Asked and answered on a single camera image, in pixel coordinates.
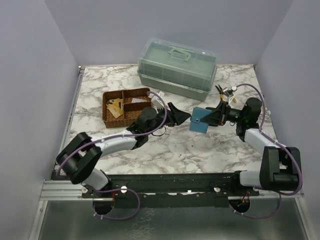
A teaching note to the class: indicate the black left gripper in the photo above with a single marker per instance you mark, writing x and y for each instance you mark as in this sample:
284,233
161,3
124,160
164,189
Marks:
179,116

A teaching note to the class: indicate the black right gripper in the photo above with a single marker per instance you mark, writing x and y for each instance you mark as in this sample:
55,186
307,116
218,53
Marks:
219,116

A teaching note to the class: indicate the blue leather card holder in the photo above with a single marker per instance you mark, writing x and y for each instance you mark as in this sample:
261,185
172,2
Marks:
196,125

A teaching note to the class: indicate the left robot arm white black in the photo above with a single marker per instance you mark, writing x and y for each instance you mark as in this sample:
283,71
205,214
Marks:
79,158

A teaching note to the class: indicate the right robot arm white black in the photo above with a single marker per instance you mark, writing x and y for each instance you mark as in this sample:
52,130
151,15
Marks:
280,169

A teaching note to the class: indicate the white card in basket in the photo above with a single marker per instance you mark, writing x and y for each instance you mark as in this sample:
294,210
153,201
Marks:
138,100

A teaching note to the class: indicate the tan card in basket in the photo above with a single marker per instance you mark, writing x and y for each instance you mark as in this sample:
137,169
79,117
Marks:
115,106

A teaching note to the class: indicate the green plastic storage box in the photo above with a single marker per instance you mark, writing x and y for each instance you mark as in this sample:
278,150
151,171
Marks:
176,68

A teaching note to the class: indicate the brown wicker divided basket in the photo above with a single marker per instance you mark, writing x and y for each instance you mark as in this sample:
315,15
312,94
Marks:
131,111

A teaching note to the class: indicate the yellow handled pliers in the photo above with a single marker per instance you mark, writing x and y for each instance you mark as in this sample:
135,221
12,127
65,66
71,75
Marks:
220,90

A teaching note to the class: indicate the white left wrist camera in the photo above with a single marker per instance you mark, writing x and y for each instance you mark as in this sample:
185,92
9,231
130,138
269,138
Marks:
156,102

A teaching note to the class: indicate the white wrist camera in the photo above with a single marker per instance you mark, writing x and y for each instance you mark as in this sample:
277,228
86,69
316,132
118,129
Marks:
230,94
156,102

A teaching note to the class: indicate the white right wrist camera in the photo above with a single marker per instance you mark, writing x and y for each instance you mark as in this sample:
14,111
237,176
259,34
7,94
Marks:
230,94

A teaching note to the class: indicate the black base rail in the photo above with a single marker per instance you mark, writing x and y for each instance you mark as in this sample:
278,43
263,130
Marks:
173,190

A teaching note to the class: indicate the left aluminium side rail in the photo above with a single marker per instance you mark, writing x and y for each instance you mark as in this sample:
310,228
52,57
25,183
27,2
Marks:
70,116

